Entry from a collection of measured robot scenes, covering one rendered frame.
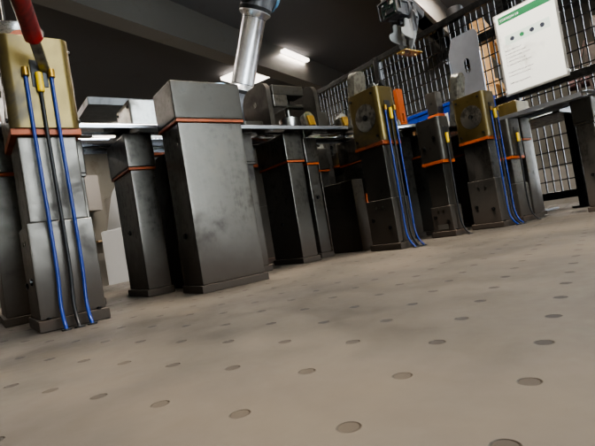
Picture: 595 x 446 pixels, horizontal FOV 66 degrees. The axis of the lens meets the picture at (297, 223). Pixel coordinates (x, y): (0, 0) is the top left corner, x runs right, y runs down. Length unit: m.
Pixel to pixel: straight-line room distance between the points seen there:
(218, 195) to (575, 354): 0.59
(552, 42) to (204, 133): 1.41
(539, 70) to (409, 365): 1.72
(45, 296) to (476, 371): 0.52
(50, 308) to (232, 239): 0.28
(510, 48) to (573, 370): 1.80
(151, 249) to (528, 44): 1.53
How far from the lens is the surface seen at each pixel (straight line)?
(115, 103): 1.23
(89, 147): 1.00
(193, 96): 0.76
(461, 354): 0.23
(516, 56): 1.95
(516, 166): 1.38
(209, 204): 0.72
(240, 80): 1.75
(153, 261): 0.84
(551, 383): 0.20
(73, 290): 0.62
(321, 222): 1.09
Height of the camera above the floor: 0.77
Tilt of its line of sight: 1 degrees up
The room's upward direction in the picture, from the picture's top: 9 degrees counter-clockwise
